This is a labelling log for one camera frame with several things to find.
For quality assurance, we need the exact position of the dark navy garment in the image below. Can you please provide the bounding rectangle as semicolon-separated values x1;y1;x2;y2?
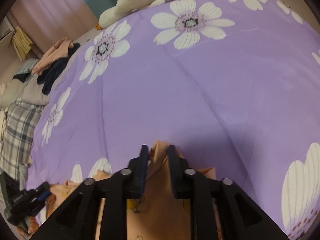
37;43;80;95

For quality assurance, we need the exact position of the orange cartoon print garment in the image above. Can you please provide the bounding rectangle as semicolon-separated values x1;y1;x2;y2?
46;140;223;240

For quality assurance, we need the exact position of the pink folded garment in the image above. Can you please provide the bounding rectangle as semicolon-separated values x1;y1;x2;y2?
31;37;74;76

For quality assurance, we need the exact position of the purple floral bed cover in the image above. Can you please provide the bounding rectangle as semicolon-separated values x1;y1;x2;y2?
26;0;319;239

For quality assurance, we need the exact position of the pink curtain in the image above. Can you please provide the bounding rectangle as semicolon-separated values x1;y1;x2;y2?
7;0;98;53

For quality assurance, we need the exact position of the grey folded garment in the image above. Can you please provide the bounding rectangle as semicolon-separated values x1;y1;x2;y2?
1;76;50;109

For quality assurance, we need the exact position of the yellow woven basket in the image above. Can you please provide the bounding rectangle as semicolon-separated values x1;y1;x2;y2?
12;27;33;61

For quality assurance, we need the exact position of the striped blue grey cloth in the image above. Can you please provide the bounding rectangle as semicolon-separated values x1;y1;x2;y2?
13;58;39;83

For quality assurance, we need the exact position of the plaid grey white cloth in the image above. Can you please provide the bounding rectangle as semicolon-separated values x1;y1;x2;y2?
1;102;43;181

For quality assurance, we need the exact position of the person's left hand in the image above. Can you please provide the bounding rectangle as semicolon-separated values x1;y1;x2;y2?
17;216;39;237

